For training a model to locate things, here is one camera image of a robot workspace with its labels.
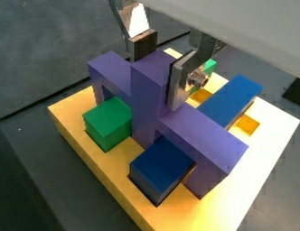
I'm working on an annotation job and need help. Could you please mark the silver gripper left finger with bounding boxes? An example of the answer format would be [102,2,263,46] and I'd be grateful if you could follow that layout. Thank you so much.
[108,0,157,62]

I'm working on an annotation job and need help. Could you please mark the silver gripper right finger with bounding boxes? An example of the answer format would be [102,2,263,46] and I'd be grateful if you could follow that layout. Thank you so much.
[168,29,219,111]

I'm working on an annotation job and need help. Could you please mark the purple comb-shaped block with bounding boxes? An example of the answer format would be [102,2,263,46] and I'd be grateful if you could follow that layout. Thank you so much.
[88,50,248,198]

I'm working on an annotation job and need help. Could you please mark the yellow slotted board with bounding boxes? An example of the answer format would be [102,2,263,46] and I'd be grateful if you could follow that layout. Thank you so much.
[49,88,300,231]

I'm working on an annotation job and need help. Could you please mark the green long bar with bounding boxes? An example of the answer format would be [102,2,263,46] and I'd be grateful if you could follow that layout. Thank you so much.
[84,53,219,156]

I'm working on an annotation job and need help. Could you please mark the blue long bar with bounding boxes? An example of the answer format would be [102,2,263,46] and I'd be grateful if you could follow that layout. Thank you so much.
[129,75,263,206]

